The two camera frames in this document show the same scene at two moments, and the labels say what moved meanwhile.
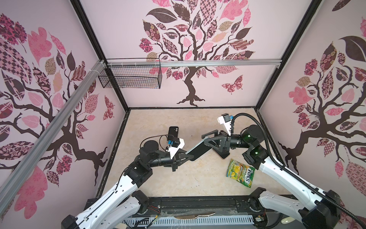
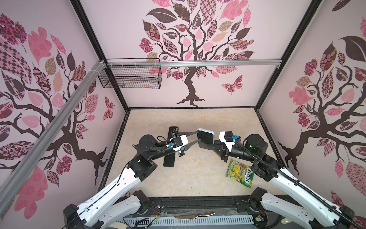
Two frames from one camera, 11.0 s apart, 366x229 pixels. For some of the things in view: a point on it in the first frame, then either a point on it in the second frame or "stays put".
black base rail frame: (186, 206) stays put
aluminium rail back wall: (197, 63) stays put
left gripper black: (176, 161) to (189, 144)
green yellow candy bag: (242, 173) stays put
